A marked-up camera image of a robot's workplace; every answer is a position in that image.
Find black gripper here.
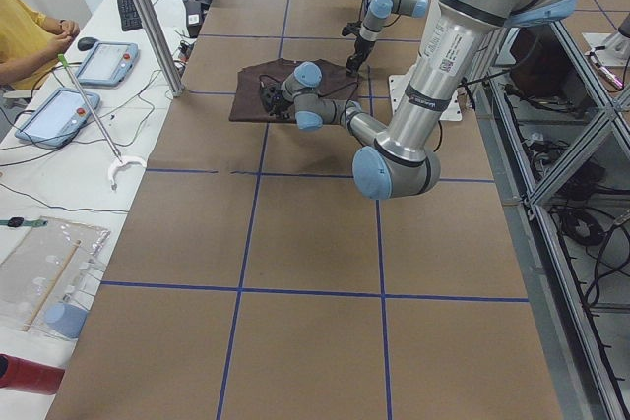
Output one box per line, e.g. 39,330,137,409
260,88,292,120
346,36,374,71

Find dark brown t-shirt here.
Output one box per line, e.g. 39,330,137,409
229,59,360,123

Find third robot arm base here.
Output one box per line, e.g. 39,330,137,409
583,17,629,68

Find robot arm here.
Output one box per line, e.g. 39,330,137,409
342,0,429,77
260,0,577,200

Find metal rod with white hook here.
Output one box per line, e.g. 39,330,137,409
57,53,147,191

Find black keyboard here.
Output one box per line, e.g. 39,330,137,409
116,0,142,31

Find far blue teach pendant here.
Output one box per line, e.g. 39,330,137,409
76,41,139,88

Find blue teach pendant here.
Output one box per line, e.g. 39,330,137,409
15,88,92,149
76,41,139,88

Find black computer mouse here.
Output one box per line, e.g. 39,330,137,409
77,36,98,51

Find near blue teach pendant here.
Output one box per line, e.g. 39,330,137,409
15,88,92,149

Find person in yellow shirt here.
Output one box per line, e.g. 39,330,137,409
1,0,80,90

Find green smart watch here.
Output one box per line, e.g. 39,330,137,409
0,216,48,228

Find clear plastic bag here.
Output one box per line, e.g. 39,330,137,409
1,216,110,339

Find blue plastic cap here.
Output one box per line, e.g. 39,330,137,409
44,302,89,339

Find red cylinder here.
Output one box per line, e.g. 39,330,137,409
1,354,65,395

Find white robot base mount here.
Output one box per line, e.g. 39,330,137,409
387,73,467,122

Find aluminium camera post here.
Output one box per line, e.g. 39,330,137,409
133,0,184,97

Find aluminium frame rack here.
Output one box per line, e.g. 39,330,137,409
465,11,629,419

